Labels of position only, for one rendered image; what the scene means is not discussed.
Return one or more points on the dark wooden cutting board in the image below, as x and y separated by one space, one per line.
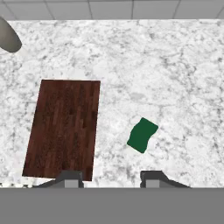
64 128

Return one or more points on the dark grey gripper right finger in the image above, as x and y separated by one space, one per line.
154 175

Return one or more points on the green sponge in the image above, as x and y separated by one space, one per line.
142 135

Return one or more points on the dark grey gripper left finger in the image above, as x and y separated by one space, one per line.
69 176

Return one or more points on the grey rounded object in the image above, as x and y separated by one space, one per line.
8 38

